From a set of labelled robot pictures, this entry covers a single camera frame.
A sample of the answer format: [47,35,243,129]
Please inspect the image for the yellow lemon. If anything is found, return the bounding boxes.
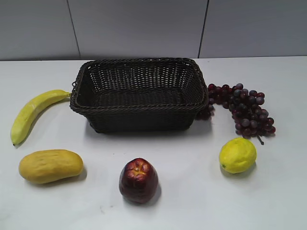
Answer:
[219,138,257,174]

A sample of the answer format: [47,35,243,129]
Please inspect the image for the purple grape bunch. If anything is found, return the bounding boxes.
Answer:
[196,83,276,145]

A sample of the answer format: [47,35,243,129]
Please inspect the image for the dark brown wicker basket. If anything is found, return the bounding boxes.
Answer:
[70,57,208,133]

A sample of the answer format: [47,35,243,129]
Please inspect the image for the dark red apple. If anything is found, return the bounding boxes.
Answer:
[119,158,158,204]

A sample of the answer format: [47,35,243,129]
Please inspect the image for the yellow mango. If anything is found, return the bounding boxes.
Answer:
[18,149,83,184]

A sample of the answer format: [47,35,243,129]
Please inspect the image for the yellow banana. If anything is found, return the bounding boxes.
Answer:
[10,90,71,146]

